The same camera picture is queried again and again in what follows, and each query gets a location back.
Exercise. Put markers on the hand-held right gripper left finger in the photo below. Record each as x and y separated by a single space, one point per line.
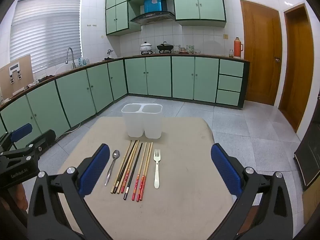
95 170

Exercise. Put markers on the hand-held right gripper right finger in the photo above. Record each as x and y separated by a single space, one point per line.
226 172

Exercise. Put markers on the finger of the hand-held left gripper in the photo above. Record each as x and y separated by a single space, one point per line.
22 131
46 138

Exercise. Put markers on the metal spoon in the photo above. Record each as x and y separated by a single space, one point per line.
116 154

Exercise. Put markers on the black chopstick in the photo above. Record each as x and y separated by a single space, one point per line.
126 166
133 171

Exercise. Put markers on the cream plastic fork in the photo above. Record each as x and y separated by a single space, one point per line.
156 172

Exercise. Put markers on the white plastic utensil holder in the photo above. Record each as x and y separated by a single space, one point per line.
152 122

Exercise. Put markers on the person's left hand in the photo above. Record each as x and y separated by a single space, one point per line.
21 197

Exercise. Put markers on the cardboard box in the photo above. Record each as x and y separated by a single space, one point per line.
15 80

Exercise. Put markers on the small bottles by sink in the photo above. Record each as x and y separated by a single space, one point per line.
84 61

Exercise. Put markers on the metal kitchen faucet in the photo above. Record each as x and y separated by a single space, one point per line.
70 52

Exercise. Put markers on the white window blind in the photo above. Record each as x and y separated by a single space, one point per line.
47 32

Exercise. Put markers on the glass kettle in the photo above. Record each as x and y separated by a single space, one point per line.
110 54

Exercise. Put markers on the green lower kitchen cabinets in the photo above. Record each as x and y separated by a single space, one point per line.
155 76

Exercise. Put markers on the small glass jar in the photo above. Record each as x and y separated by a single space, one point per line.
231 53

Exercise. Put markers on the wooden door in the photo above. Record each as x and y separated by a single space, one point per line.
297 67
260 55

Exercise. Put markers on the orange thermos flask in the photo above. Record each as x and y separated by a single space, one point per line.
238 48

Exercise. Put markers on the patterned glass cup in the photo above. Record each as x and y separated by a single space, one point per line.
190 49

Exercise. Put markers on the white cooking pot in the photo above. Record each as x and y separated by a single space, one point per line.
145 47

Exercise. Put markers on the stacked bowls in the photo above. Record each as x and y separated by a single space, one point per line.
176 49

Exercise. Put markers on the black wok with lid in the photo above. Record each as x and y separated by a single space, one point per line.
165 47

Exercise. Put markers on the black range hood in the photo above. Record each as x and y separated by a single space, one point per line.
152 17

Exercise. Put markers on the blue box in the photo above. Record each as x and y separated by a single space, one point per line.
153 4

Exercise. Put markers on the wall hooks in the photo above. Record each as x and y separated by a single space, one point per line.
91 25

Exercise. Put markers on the green wall cabinets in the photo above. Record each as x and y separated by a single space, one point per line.
197 3

